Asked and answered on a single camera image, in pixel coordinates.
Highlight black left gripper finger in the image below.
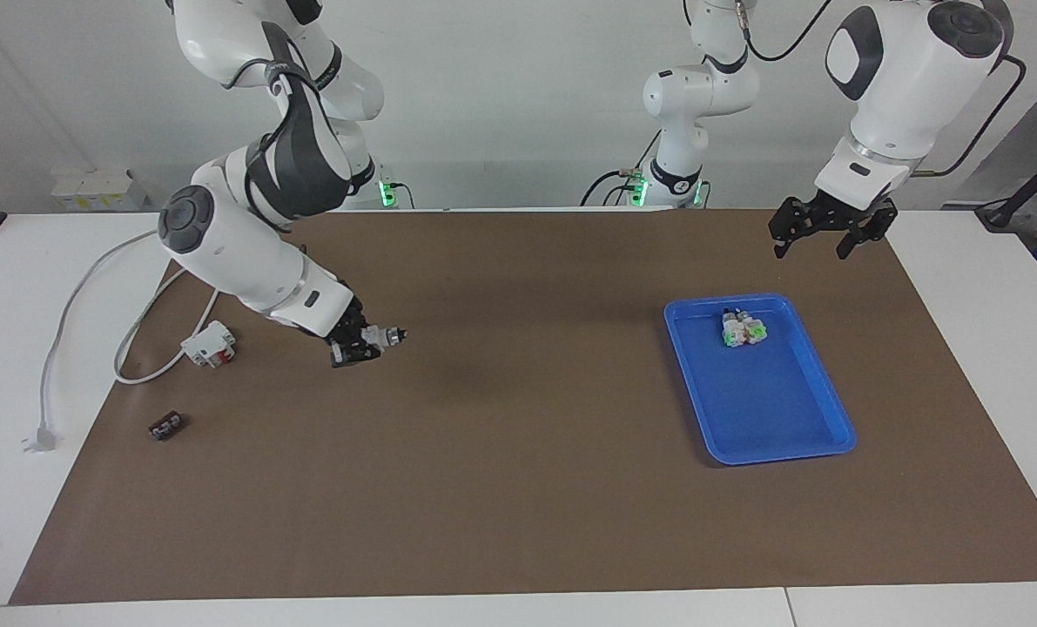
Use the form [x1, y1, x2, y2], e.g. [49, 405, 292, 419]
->
[767, 198, 820, 261]
[835, 199, 899, 261]

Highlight white red circuit breaker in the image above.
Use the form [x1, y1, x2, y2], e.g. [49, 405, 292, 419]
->
[180, 320, 238, 369]

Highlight blue plastic tray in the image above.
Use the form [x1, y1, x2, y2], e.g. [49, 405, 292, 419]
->
[663, 293, 858, 466]

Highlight brown table mat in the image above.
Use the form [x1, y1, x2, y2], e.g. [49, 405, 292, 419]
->
[9, 209, 1037, 606]

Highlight white cardboard box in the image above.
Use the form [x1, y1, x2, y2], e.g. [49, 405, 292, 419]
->
[51, 168, 150, 212]

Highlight black stand with cable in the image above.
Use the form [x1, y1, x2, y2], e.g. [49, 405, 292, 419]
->
[975, 161, 1037, 233]

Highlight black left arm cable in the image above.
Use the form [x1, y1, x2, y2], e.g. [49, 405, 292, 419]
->
[740, 0, 1028, 179]

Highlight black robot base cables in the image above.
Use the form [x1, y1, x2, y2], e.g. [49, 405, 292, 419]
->
[580, 131, 651, 210]

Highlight white power strip cable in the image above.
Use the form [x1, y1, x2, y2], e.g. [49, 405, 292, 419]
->
[22, 228, 223, 455]

